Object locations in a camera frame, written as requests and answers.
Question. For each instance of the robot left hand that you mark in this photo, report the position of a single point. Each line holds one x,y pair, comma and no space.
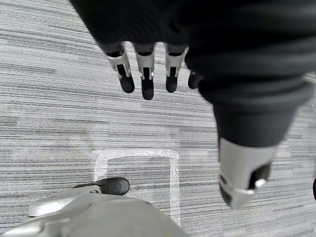
222,49

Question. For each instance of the clear tape floor marking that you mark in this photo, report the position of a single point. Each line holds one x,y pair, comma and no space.
172,172

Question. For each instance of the dark robot foot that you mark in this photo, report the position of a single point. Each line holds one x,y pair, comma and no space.
108,185

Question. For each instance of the silver robot leg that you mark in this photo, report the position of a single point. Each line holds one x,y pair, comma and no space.
81,217

